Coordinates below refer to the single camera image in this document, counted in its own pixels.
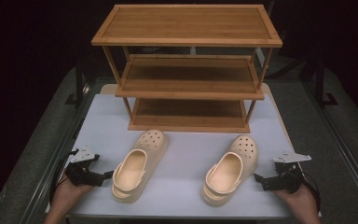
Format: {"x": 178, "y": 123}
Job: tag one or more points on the person's left hand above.
{"x": 63, "y": 199}

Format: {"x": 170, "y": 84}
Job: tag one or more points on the person's right hand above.
{"x": 304, "y": 203}

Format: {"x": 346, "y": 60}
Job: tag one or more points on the three-tier wooden shoe rack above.
{"x": 186, "y": 25}

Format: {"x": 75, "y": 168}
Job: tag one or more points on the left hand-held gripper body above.
{"x": 82, "y": 175}

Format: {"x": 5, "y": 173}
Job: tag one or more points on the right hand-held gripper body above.
{"x": 287, "y": 180}

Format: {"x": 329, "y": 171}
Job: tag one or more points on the black metal stand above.
{"x": 79, "y": 81}
{"x": 320, "y": 84}

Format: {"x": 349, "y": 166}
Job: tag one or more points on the aluminium frame rail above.
{"x": 56, "y": 165}
{"x": 338, "y": 146}

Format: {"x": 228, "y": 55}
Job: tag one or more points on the cream foam clog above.
{"x": 133, "y": 169}
{"x": 227, "y": 172}

